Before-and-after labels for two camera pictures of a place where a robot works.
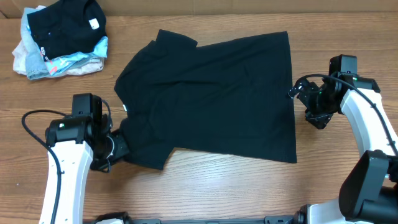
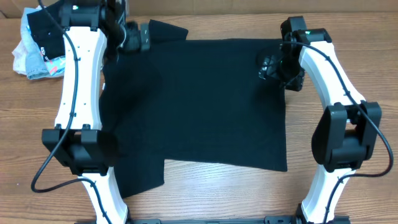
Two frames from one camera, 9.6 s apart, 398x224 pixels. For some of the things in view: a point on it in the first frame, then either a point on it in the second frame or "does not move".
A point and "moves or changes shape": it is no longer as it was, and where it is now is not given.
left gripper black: [119, 146] -> [144, 37]
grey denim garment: [36, 66] does not move
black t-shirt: [232, 98] moves or changes shape
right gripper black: [306, 101] -> [267, 68]
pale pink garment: [19, 58] does not move
